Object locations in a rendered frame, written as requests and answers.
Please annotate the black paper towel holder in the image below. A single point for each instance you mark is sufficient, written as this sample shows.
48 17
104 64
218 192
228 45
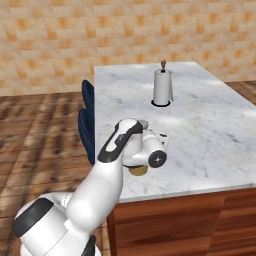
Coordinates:
163 64

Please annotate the dark blue chair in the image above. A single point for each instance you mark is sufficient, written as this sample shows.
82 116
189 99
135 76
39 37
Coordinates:
88 95
86 133

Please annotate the white paper towel roll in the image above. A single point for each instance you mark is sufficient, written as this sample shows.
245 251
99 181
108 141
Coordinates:
162 86

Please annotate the wooden island counter base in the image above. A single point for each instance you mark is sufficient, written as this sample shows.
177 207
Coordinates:
186 226

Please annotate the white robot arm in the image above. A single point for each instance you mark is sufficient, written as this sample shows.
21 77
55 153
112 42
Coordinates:
100 190

